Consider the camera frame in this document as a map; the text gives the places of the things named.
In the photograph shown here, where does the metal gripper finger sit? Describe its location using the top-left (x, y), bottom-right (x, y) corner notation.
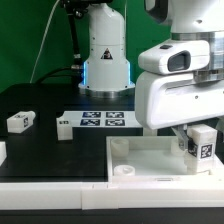
top-left (172, 125), bottom-right (188, 151)

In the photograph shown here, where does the white cable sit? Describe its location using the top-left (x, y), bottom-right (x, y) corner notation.
top-left (29, 0), bottom-right (62, 84)

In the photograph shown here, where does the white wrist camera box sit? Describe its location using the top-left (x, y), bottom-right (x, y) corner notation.
top-left (138, 39), bottom-right (210, 75)

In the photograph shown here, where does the white left fence wall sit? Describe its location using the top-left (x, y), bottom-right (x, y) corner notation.
top-left (0, 141), bottom-right (7, 166)

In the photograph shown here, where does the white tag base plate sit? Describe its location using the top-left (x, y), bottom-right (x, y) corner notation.
top-left (62, 111), bottom-right (141, 128)

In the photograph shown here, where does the white fence wall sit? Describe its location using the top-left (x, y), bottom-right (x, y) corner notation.
top-left (0, 141), bottom-right (7, 166)
top-left (0, 181), bottom-right (224, 210)

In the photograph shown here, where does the black cable bundle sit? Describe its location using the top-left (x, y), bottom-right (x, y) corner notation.
top-left (35, 0), bottom-right (98, 84)

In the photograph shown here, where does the white front fence wall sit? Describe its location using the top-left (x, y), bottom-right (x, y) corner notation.
top-left (0, 181), bottom-right (224, 210)

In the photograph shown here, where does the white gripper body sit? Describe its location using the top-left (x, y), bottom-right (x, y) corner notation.
top-left (135, 72), bottom-right (224, 129)

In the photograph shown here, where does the white square tabletop part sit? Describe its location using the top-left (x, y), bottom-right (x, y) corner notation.
top-left (106, 136), bottom-right (224, 185)

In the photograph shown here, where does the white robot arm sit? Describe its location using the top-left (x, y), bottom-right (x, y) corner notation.
top-left (79, 0), bottom-right (224, 133)

